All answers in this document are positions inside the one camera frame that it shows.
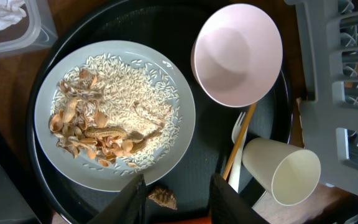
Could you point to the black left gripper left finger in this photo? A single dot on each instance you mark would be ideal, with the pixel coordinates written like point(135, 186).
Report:
point(128, 207)

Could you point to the wooden chopstick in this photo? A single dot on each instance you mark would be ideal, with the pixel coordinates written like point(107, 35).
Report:
point(244, 123)

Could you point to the clear plastic bin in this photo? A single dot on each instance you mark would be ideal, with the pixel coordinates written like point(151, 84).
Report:
point(34, 32)

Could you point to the white plastic fork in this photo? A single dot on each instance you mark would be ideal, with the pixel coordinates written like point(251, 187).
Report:
point(234, 176)

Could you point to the grey dishwasher rack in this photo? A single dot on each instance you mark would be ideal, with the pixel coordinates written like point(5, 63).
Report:
point(329, 114)

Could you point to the grey plate with food scraps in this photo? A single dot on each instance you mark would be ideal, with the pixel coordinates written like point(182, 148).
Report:
point(111, 110)

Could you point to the brown walnut piece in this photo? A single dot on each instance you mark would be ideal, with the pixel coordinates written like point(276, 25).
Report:
point(163, 197)

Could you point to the pink bowl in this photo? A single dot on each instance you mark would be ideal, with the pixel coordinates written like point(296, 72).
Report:
point(237, 55)

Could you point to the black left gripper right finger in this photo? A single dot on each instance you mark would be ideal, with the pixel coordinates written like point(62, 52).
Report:
point(227, 207)

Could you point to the cream paper cup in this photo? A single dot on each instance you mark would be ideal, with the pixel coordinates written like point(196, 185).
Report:
point(289, 173)

